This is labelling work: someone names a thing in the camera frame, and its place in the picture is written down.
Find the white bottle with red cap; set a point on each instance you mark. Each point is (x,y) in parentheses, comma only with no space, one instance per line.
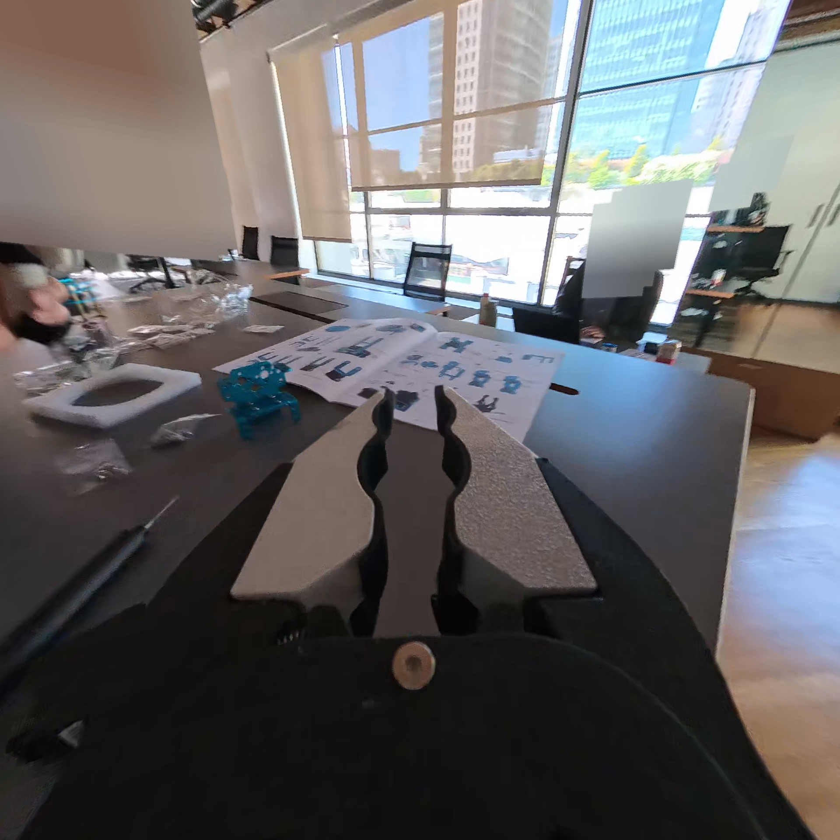
(487,310)

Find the black screwdriver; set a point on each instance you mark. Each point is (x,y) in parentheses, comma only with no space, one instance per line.
(79,590)

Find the black laptop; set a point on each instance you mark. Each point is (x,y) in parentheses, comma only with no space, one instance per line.
(544,325)

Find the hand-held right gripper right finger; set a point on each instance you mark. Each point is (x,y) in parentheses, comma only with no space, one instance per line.
(525,525)

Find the black mesh-back chair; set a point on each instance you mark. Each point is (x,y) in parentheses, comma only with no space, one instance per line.
(426,269)

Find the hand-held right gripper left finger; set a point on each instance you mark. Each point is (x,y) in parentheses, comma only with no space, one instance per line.
(308,525)

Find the scattered small clear parts bags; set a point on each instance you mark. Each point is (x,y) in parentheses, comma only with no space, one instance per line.
(157,336)

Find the black office chair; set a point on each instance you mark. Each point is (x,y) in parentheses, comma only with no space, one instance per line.
(748,262)
(249,241)
(284,253)

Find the white foam square with hole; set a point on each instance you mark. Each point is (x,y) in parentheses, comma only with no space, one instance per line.
(177,380)

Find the beige window blind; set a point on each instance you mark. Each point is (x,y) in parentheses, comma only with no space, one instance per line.
(315,144)
(453,164)

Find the open instruction booklet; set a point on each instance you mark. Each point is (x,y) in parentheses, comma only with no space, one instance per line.
(420,348)

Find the clear plastic wrap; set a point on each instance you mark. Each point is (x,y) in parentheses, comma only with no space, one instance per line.
(216,302)

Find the blue toy robot arm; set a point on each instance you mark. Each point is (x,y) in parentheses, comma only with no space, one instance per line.
(82,289)

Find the blue metal bracket assembly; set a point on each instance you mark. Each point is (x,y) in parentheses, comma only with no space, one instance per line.
(256,387)

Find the person's left hand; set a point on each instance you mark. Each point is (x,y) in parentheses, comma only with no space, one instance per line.
(43,305)

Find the clear bag of screws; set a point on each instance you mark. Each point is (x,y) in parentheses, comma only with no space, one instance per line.
(177,430)
(92,466)

